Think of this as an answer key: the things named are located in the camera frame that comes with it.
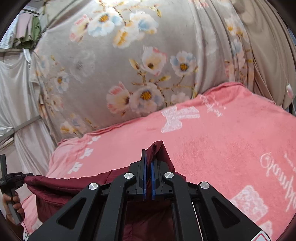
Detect beige hanging cloth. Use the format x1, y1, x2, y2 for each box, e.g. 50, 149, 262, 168
232, 1, 295, 109

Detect person's left hand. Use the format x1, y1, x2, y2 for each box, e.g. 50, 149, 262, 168
2, 192, 25, 225

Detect hanging clothes on rack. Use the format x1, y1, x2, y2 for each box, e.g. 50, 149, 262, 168
1, 10, 41, 49

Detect grey floral bed sheet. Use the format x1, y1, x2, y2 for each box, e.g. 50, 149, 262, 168
31, 1, 254, 142

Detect pink printed towel blanket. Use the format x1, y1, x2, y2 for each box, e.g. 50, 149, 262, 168
21, 81, 296, 241

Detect white satin curtain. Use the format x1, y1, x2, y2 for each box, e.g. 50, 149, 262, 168
1, 53, 55, 175

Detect pink pendant on cord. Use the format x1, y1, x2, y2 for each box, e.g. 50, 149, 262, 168
286, 83, 294, 99

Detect maroon quilted puffer jacket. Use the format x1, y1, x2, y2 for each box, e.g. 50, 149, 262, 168
25, 141, 192, 240

